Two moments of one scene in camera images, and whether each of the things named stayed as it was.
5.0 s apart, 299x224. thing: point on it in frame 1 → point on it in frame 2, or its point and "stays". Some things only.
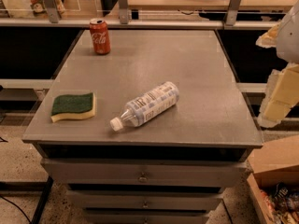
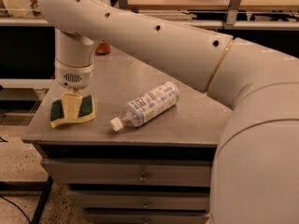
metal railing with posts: (51, 16) stays
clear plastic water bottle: (141, 109) stays
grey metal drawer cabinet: (152, 132) stays
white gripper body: (290, 36) → (74, 77)
